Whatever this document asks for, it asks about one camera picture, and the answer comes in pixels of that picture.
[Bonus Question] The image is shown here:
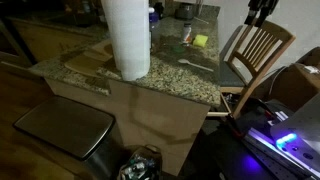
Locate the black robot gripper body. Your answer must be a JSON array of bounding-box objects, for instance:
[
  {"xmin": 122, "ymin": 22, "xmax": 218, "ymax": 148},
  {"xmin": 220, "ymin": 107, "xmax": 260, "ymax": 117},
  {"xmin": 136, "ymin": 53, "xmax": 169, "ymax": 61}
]
[{"xmin": 248, "ymin": 0, "xmax": 279, "ymax": 11}]

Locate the small white orange bottle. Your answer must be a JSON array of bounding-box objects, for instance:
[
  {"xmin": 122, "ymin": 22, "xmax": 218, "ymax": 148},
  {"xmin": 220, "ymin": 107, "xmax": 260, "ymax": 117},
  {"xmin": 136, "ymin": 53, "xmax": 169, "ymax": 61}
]
[{"xmin": 182, "ymin": 23, "xmax": 192, "ymax": 44}]

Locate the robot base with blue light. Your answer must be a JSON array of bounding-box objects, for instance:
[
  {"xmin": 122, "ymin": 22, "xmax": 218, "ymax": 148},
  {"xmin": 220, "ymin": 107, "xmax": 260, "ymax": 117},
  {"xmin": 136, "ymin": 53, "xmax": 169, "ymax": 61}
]
[{"xmin": 235, "ymin": 95, "xmax": 320, "ymax": 180}]

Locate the wooden slat-back chair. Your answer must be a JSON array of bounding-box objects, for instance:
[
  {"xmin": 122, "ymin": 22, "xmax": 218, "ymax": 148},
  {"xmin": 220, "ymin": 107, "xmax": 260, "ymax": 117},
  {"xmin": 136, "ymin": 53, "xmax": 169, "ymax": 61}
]
[{"xmin": 207, "ymin": 18, "xmax": 295, "ymax": 118}]

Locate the yellow sponge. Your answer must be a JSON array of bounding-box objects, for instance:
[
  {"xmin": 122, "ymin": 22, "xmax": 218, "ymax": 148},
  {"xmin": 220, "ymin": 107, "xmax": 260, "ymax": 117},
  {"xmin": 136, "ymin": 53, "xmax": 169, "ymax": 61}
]
[{"xmin": 193, "ymin": 35, "xmax": 208, "ymax": 47}]

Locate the dark metal pot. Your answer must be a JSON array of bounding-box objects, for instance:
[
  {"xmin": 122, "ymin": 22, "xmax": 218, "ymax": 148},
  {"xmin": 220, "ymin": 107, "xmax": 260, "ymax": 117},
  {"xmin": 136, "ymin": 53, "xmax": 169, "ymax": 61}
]
[{"xmin": 175, "ymin": 3, "xmax": 195, "ymax": 20}]

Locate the brown cardboard box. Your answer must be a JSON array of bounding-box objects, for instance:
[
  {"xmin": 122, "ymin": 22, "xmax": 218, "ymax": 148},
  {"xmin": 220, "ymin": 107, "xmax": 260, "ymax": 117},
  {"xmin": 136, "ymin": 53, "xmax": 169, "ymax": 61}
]
[{"xmin": 269, "ymin": 47, "xmax": 320, "ymax": 111}]

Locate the green round coaster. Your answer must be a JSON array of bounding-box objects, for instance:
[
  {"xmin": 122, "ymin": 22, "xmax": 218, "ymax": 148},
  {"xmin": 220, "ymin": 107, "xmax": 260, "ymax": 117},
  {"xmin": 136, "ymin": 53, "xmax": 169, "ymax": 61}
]
[{"xmin": 171, "ymin": 45, "xmax": 185, "ymax": 53}]

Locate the white plastic spoon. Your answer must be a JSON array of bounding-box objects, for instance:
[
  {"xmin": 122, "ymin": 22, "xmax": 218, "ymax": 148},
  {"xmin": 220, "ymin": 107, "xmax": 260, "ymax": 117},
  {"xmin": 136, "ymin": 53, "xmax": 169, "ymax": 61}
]
[{"xmin": 178, "ymin": 59, "xmax": 214, "ymax": 72}]

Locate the blue-lid plastic jar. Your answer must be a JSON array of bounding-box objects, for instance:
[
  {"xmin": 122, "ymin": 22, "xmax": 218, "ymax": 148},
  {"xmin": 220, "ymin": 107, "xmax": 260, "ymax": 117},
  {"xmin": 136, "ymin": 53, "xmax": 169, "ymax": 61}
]
[{"xmin": 149, "ymin": 7, "xmax": 160, "ymax": 52}]

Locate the white paper towel roll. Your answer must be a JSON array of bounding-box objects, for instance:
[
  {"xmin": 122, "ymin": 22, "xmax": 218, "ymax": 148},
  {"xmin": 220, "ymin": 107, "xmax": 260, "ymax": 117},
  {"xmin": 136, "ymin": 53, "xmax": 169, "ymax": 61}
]
[{"xmin": 101, "ymin": 0, "xmax": 150, "ymax": 81}]

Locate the wooden cutting board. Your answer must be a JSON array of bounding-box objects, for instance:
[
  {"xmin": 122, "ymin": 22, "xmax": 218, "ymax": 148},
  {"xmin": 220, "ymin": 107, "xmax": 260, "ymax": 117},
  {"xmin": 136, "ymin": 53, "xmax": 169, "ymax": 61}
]
[{"xmin": 64, "ymin": 40, "xmax": 113, "ymax": 77}]

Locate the bag of recyclables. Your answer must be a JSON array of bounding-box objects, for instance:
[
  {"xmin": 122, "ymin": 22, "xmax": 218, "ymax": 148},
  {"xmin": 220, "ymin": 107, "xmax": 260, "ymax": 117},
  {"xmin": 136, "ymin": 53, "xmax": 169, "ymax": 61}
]
[{"xmin": 117, "ymin": 145, "xmax": 162, "ymax": 180}]

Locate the stainless steel trash can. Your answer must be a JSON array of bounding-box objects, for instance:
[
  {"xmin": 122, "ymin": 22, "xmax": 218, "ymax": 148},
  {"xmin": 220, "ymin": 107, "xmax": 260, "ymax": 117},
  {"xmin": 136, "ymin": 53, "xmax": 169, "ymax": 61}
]
[{"xmin": 14, "ymin": 96, "xmax": 117, "ymax": 180}]

